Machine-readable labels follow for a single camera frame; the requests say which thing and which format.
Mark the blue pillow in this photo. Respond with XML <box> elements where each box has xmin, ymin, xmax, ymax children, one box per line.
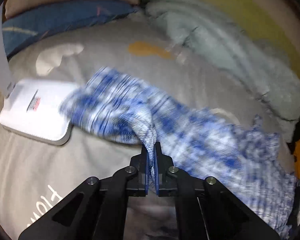
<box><xmin>1</xmin><ymin>0</ymin><xmax>140</xmax><ymax>59</ymax></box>

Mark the light blue duvet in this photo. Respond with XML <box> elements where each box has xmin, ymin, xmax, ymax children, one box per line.
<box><xmin>134</xmin><ymin>0</ymin><xmax>300</xmax><ymax>120</ymax></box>

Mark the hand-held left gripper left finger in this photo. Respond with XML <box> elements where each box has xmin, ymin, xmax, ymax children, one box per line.
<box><xmin>18</xmin><ymin>146</ymin><xmax>152</xmax><ymax>240</ymax></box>

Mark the black garment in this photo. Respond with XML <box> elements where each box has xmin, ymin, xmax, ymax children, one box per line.
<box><xmin>287</xmin><ymin>115</ymin><xmax>300</xmax><ymax>155</ymax></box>

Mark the white desk lamp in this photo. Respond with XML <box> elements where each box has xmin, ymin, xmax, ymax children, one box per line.
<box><xmin>0</xmin><ymin>4</ymin><xmax>79</xmax><ymax>146</ymax></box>

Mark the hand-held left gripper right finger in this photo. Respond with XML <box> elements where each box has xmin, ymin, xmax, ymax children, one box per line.
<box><xmin>154</xmin><ymin>142</ymin><xmax>282</xmax><ymax>240</ymax></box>

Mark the blue plaid shirt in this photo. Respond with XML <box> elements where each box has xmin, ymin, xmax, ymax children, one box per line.
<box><xmin>59</xmin><ymin>67</ymin><xmax>299</xmax><ymax>240</ymax></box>

